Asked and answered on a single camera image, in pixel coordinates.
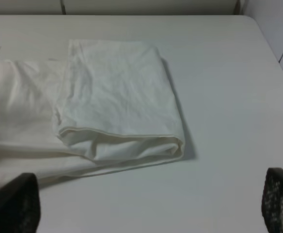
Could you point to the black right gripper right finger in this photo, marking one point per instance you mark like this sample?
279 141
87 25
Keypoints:
272 200

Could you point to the white short sleeve shirt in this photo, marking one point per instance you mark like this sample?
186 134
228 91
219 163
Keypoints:
107 107

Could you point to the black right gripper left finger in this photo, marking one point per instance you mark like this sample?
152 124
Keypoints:
20 210

